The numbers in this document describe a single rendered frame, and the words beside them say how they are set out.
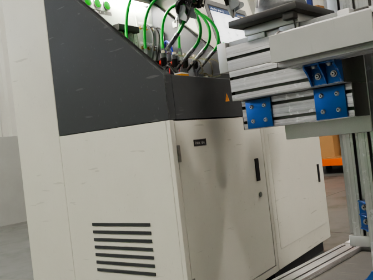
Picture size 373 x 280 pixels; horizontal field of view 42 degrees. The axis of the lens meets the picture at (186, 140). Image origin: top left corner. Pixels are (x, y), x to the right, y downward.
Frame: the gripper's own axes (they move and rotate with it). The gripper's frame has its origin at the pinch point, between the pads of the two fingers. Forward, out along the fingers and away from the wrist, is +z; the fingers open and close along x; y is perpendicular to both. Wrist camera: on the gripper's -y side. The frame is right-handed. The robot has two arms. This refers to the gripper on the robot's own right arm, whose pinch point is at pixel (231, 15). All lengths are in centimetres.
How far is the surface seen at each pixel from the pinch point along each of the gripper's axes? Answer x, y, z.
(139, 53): -47, -13, 17
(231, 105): -3.7, -3.0, 37.8
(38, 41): -47, -67, 2
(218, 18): 46, -34, -13
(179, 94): -39, -3, 34
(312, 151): 79, -3, 64
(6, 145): 157, -395, 32
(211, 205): -27, -3, 75
